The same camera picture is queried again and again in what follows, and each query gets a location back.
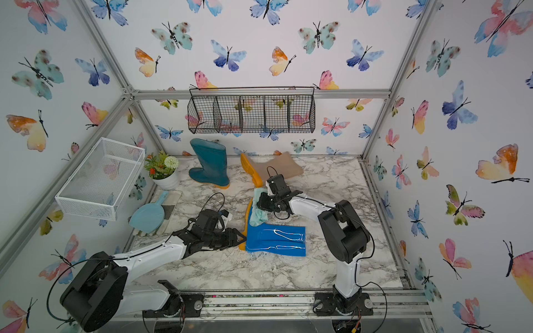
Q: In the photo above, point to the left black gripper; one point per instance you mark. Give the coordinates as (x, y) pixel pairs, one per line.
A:
(234, 240)

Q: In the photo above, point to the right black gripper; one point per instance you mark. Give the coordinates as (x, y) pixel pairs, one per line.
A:
(261, 202)

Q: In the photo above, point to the mint green fluffy cloth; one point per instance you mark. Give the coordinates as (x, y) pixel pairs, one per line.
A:
(257, 215)

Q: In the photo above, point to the blue rubber boot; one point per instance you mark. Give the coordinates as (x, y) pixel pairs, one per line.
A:
(269, 238)

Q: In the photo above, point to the teal green rubber boot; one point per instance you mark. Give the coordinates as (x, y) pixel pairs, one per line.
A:
(213, 160)

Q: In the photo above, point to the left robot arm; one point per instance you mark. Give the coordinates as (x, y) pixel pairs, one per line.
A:
(103, 287)

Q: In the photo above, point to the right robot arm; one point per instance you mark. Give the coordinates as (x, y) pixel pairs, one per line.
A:
(345, 234)

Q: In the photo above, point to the beige rubber boot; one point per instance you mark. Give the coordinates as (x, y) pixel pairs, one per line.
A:
(260, 172)

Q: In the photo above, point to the potted plant white pot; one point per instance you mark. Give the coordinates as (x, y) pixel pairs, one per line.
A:
(162, 170)

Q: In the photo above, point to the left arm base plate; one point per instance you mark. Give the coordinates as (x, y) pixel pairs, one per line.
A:
(182, 306)

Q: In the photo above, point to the black wire wall basket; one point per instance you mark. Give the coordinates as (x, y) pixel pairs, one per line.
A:
(251, 110)

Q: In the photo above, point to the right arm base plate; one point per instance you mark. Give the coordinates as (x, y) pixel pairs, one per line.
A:
(333, 304)

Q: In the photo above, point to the white mesh wall basket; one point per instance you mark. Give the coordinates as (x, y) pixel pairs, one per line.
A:
(99, 184)

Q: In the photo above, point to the aluminium front rail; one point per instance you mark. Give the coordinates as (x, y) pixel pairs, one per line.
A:
(232, 305)

